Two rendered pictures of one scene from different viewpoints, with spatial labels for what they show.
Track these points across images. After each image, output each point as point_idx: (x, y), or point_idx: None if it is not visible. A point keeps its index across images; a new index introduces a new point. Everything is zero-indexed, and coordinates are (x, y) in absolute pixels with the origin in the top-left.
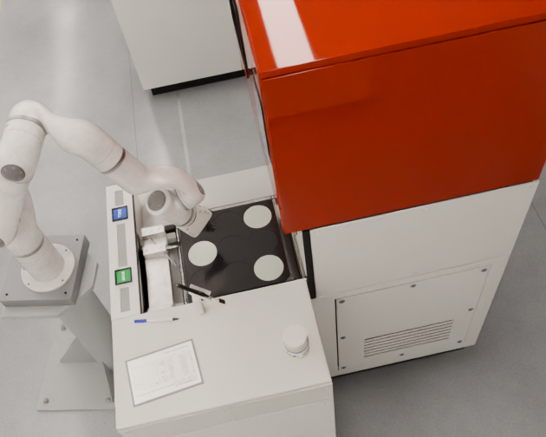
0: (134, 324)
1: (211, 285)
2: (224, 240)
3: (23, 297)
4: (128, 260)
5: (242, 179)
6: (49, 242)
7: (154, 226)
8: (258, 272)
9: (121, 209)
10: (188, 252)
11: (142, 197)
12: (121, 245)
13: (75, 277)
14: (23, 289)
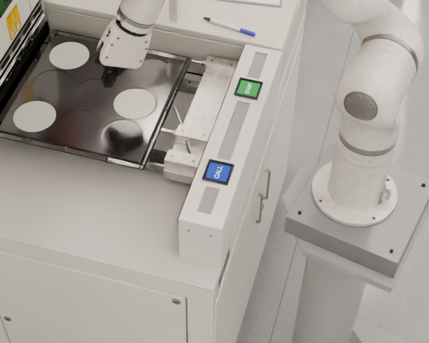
0: (256, 34)
1: (146, 65)
2: (97, 107)
3: (398, 171)
4: (233, 105)
5: (6, 221)
6: (335, 149)
7: (177, 161)
8: (84, 55)
9: (212, 176)
10: (151, 112)
11: (171, 269)
12: (235, 129)
13: (316, 165)
14: (396, 182)
